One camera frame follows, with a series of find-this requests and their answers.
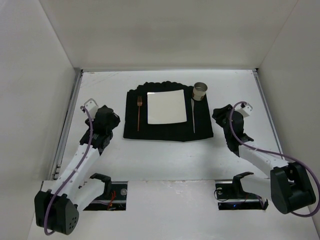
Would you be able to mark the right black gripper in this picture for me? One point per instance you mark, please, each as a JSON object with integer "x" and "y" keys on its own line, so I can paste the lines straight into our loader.
{"x": 220, "y": 114}

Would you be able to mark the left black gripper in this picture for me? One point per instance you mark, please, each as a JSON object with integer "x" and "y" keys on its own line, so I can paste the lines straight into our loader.
{"x": 110, "y": 118}

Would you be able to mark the black cloth placemat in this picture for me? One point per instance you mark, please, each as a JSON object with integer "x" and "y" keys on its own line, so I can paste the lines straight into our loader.
{"x": 177, "y": 132}

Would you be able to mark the silver knife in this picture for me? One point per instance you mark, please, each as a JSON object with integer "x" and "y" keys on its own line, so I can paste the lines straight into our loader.
{"x": 193, "y": 116}

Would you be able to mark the metal cup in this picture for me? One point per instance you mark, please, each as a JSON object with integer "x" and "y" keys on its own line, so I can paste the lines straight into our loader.
{"x": 199, "y": 91}

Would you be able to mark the copper fork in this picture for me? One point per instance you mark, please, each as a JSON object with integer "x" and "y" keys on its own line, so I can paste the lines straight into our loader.
{"x": 139, "y": 104}

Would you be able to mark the white square plate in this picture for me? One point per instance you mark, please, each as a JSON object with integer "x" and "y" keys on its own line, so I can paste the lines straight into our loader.
{"x": 166, "y": 107}

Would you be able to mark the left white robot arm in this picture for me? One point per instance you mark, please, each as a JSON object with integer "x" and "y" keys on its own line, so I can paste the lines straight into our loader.
{"x": 57, "y": 209}

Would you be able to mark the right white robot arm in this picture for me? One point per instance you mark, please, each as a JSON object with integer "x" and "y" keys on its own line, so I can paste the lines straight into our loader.
{"x": 287, "y": 183}

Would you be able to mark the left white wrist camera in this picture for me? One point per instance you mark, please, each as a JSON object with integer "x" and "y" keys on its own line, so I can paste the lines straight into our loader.
{"x": 92, "y": 107}

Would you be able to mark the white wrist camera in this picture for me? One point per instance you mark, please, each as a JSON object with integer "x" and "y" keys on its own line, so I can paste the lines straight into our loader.
{"x": 245, "y": 109}
{"x": 92, "y": 107}

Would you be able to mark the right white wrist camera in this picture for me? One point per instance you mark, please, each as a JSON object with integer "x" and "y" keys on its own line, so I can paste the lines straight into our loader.
{"x": 245, "y": 109}

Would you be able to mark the left aluminium frame rail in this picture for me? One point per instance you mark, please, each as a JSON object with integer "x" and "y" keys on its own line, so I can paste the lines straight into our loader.
{"x": 59, "y": 153}

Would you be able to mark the aluminium frame rail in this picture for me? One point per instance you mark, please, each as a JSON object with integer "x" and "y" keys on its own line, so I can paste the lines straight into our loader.
{"x": 267, "y": 109}
{"x": 59, "y": 153}

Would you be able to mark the right aluminium frame rail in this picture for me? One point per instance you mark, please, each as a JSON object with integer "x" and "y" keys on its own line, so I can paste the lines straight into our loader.
{"x": 267, "y": 109}

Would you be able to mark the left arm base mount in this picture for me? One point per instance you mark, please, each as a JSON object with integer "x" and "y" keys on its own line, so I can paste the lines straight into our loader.
{"x": 115, "y": 201}

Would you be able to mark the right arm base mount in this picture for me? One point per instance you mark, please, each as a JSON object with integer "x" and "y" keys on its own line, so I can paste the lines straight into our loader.
{"x": 230, "y": 195}

